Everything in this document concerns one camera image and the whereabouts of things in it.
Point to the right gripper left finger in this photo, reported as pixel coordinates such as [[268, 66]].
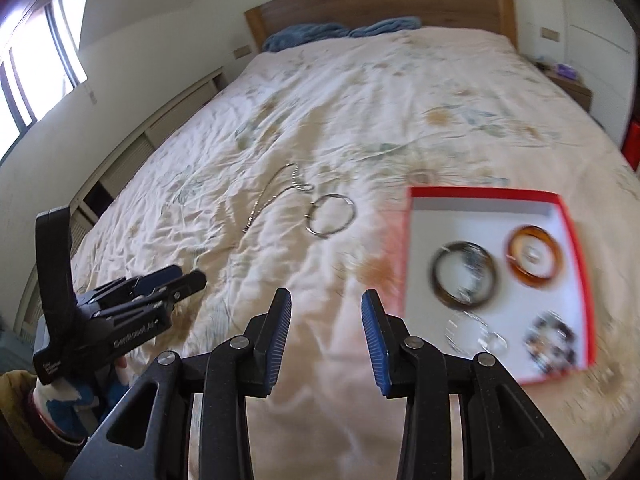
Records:
[[267, 334]]

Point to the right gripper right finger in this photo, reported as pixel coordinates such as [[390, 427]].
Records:
[[385, 336]]

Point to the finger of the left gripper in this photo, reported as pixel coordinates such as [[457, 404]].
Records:
[[178, 289], [146, 284]]

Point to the dark olive bangle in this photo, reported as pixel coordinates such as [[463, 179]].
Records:
[[447, 274]]

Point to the thin silver bangle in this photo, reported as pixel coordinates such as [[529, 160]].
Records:
[[330, 214]]

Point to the red shallow box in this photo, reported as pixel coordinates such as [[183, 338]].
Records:
[[436, 215]]

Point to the amber bangle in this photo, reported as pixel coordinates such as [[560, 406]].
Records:
[[533, 256]]

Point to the gloved left hand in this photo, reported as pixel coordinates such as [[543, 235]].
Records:
[[73, 411]]

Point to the white radiator cover cabinet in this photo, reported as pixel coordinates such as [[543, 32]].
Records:
[[125, 159]]

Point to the floral cream bed duvet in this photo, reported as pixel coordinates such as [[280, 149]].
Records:
[[296, 176]]

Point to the window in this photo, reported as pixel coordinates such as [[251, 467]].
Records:
[[40, 41]]

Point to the blue pillow left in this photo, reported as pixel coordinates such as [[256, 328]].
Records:
[[297, 35]]

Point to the blue pillow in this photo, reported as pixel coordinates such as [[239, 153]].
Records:
[[297, 35], [387, 26]]

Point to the red bag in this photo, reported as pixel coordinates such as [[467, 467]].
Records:
[[631, 145]]

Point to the blue pillow right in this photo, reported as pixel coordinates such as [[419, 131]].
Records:
[[387, 26]]

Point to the wooden nightstand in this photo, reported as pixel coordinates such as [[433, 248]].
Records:
[[573, 88]]

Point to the purple tissue box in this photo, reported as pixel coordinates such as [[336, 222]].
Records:
[[566, 71]]

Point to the wooden headboard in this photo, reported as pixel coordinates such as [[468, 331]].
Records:
[[497, 16]]

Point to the white wardrobe cabinet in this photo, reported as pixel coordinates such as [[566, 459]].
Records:
[[601, 45]]

